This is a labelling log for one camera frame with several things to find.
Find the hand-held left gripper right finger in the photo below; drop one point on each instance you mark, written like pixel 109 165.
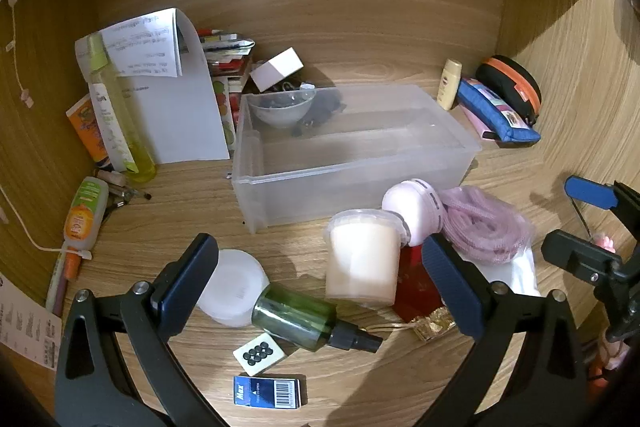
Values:
pixel 450 287

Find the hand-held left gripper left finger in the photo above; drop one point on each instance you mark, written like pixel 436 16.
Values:
pixel 185 287

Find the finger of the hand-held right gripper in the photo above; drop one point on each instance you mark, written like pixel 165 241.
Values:
pixel 590 192
pixel 575 252

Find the white plastic bag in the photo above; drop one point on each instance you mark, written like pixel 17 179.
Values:
pixel 515 274

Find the pink mesh net bundle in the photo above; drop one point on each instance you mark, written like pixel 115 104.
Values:
pixel 487 227

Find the pink round handheld device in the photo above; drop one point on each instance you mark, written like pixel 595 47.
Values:
pixel 407 207

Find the green spray bottle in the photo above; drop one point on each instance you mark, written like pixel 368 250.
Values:
pixel 295 314

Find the blue staple box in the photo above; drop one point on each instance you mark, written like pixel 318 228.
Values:
pixel 267 391

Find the clear plastic storage box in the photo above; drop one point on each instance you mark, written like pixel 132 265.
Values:
pixel 350 167

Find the wooden desktop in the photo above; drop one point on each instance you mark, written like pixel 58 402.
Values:
pixel 175 217

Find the white tile with black dots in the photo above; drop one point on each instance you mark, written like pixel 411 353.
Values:
pixel 257 353

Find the makeup brushes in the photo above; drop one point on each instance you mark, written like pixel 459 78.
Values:
pixel 125 192

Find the blue pencil case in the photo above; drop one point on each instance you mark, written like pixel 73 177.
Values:
pixel 500 114

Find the bundle of pens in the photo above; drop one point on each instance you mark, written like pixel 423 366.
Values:
pixel 62 279

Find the orange label squeeze bottle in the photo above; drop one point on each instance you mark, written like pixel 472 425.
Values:
pixel 85 212

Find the black and orange round case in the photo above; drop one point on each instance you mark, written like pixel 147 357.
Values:
pixel 515 82

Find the pink flat pouch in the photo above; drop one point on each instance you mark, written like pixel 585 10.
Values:
pixel 475 119

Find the printed paper receipt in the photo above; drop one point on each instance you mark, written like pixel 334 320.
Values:
pixel 27 327

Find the white paper sheets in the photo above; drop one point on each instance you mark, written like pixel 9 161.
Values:
pixel 185 117

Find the yellow-green spray bottle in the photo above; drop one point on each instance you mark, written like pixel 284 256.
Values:
pixel 125 127

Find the cream lotion bottle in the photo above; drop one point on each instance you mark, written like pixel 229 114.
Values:
pixel 449 84

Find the white cosmetic tube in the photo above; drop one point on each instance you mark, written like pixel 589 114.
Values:
pixel 107 122

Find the orange packet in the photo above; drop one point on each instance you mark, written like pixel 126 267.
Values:
pixel 82 127

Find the grey translucent bowl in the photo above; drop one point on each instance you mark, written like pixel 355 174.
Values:
pixel 280 109

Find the dark bundle in storage box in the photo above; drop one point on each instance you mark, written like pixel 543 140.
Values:
pixel 325 107

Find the stack of colourful packets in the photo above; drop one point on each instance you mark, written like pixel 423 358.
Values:
pixel 225 57

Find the small white box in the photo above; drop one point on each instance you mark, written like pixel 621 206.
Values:
pixel 277 69

